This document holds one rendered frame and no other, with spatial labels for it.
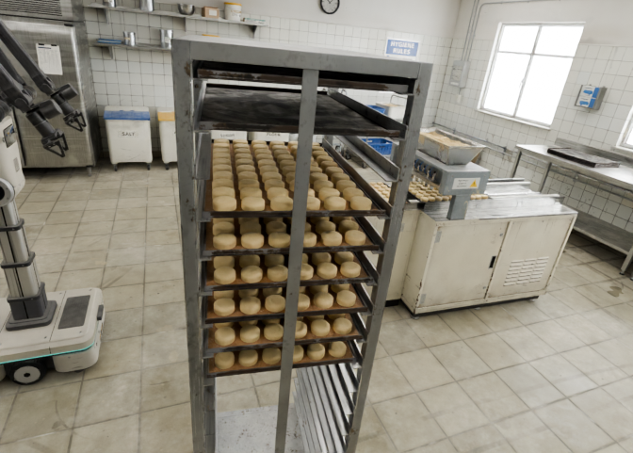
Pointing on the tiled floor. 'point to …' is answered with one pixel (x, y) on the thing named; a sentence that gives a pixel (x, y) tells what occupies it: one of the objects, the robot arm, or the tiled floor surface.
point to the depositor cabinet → (484, 257)
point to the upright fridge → (12, 18)
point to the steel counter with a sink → (614, 235)
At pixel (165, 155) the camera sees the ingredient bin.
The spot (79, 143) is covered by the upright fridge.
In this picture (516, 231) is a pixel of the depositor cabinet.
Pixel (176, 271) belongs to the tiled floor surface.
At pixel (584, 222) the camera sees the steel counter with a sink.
